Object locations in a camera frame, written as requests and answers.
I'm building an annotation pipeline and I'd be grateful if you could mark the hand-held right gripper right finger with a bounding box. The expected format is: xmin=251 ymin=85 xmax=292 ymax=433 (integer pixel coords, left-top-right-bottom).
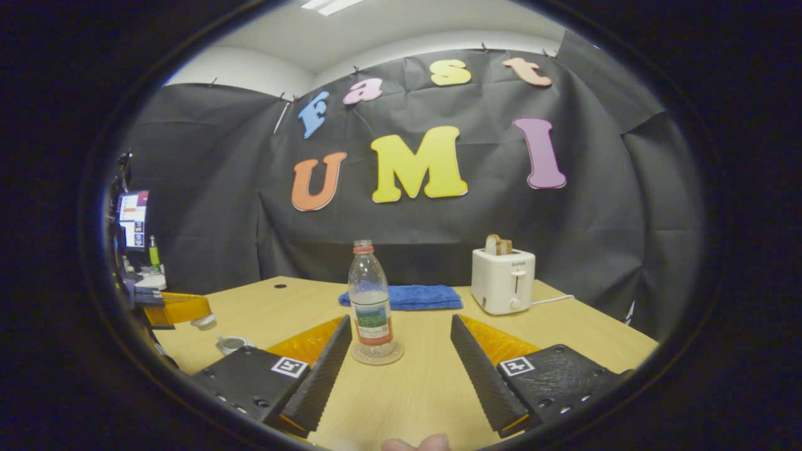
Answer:
xmin=450 ymin=313 xmax=635 ymax=439

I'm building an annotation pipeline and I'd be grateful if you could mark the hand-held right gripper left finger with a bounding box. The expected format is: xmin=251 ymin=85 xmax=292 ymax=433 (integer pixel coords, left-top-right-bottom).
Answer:
xmin=190 ymin=314 xmax=353 ymax=439

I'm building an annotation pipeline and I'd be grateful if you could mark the round brown coaster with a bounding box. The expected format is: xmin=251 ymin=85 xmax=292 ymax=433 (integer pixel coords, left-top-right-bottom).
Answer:
xmin=351 ymin=340 xmax=405 ymax=366

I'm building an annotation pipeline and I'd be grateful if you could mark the clear plastic water bottle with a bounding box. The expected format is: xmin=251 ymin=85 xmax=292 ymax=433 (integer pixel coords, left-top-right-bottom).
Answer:
xmin=348 ymin=239 xmax=397 ymax=359

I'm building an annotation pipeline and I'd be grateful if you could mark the white teacup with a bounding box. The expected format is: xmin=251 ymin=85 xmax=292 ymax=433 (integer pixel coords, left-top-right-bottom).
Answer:
xmin=216 ymin=334 xmax=254 ymax=356

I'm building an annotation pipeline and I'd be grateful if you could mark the white side desk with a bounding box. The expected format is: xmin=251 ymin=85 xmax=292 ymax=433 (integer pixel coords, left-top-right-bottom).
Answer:
xmin=125 ymin=266 xmax=167 ymax=290

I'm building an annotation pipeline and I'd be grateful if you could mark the computer monitor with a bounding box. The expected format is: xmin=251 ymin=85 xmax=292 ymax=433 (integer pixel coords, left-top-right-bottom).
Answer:
xmin=118 ymin=190 xmax=150 ymax=251

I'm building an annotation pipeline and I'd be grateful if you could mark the black backdrop cloth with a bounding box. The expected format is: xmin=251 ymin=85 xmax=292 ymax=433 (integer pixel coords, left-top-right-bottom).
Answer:
xmin=116 ymin=28 xmax=706 ymax=342

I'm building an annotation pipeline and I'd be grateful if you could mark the white toaster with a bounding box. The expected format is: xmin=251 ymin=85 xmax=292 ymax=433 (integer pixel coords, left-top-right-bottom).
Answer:
xmin=471 ymin=248 xmax=536 ymax=316

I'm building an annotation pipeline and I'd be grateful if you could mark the blue towel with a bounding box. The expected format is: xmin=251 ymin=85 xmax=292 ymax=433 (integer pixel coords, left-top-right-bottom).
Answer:
xmin=338 ymin=285 xmax=464 ymax=311

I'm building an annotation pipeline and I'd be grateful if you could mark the white ceiling light panel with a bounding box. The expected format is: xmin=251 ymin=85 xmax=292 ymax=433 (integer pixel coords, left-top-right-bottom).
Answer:
xmin=301 ymin=0 xmax=367 ymax=17

